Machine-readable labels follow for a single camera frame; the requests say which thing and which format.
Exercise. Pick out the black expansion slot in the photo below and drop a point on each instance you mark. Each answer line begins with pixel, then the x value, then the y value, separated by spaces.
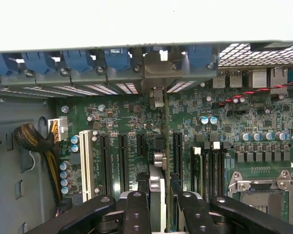
pixel 105 163
pixel 123 161
pixel 177 156

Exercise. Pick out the green motherboard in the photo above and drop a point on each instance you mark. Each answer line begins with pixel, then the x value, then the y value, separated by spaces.
pixel 127 117

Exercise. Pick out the white expansion slot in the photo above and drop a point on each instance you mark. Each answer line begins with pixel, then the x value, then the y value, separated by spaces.
pixel 86 165

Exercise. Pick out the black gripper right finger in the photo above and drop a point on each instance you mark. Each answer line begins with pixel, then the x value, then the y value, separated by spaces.
pixel 197 217

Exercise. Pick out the CPU socket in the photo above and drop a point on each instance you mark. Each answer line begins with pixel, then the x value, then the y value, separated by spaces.
pixel 263 195

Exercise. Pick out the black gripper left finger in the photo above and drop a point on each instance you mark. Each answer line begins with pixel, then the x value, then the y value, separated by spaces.
pixel 135 214

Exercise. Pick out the open black PC case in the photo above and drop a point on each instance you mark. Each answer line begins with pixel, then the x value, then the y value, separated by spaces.
pixel 19 151

